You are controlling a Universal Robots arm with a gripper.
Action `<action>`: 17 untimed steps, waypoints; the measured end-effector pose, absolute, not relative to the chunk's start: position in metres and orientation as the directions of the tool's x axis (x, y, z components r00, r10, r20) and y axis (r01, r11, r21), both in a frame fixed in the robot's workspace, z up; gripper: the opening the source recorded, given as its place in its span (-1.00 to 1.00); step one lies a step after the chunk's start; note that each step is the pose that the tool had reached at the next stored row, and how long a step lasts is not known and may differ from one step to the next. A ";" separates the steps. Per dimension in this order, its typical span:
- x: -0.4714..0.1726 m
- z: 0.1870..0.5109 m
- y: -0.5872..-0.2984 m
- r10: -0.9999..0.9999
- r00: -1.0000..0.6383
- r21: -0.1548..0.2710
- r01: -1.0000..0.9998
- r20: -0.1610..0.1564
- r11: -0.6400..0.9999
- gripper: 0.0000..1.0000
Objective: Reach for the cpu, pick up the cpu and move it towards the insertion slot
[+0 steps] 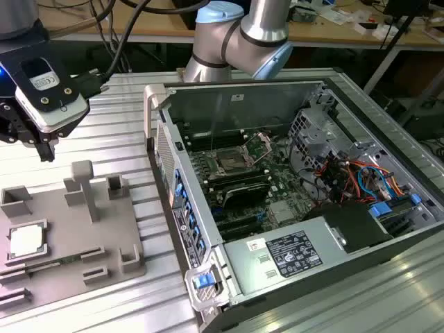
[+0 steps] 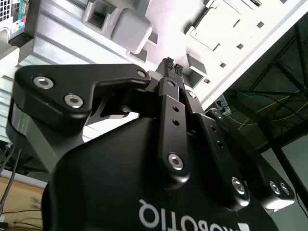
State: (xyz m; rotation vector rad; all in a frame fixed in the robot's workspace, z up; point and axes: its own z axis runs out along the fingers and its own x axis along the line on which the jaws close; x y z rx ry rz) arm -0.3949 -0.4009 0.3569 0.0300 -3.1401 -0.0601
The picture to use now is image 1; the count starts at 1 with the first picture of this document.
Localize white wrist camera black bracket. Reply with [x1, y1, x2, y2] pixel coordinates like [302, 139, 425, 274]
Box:
[14, 57, 92, 135]

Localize silver square CPU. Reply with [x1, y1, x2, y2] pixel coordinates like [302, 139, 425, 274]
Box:
[8, 225, 48, 258]

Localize green RAM stick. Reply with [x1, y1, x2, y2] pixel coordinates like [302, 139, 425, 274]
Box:
[26, 255, 83, 271]

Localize metal perforated drive cage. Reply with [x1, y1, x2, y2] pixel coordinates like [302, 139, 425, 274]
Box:
[287, 108, 343, 164]

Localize silver chipset heatsink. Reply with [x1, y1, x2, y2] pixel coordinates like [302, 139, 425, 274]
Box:
[270, 200, 296, 223]

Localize green motherboard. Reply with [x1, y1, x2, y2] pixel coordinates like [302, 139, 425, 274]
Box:
[189, 137, 325, 244]

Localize black slanted stand pole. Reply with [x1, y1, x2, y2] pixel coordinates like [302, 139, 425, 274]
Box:
[379, 0, 419, 50]

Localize black RAM slots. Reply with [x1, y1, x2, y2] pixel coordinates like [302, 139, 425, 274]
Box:
[186, 128, 244, 147]

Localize orange and red wire bundle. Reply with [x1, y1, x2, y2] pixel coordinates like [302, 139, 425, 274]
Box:
[311, 158, 407, 204]

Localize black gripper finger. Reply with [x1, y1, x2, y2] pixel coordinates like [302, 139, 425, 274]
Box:
[0, 99, 57, 163]

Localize black camera cable with connector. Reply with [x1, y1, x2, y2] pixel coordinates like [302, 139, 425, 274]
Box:
[71, 0, 154, 102]

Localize black graphics card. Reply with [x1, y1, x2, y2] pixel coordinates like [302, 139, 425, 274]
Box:
[221, 182, 271, 210]

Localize metal socket cover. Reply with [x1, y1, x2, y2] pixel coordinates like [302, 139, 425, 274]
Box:
[242, 131, 275, 164]

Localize grey power supply unit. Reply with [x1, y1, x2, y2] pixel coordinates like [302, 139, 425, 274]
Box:
[223, 216, 348, 296]

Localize open grey PC case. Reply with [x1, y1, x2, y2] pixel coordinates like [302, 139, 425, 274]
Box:
[143, 77, 444, 333]

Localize blue wire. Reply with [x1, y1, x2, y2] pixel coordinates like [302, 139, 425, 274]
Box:
[357, 167, 395, 199]

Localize black plastic air shroud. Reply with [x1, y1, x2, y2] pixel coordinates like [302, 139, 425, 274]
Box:
[300, 202, 393, 253]

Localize grey parts rack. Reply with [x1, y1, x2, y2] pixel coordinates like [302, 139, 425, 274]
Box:
[0, 160, 147, 317]

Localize blue disk carrier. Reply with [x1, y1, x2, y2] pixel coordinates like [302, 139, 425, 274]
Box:
[368, 203, 392, 219]

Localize small white box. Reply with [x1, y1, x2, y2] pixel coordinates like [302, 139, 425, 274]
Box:
[373, 25, 400, 40]

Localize CPU socket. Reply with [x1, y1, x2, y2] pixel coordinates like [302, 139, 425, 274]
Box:
[207, 147, 255, 175]

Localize black expansion slots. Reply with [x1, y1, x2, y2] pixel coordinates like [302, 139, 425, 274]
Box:
[216, 214, 265, 241]

